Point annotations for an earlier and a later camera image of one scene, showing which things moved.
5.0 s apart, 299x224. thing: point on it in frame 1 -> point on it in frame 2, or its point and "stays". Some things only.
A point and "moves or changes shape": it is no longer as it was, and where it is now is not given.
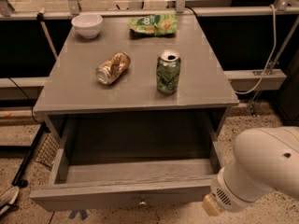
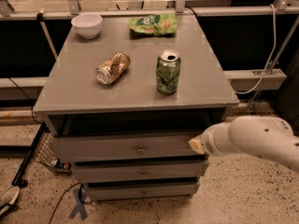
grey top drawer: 131,161 moves or changes shape
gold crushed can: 112,69 stays
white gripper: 224,192 -> 207,142
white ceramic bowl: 88,25 stays
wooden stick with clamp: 40,18 stays
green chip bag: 154,24 stays
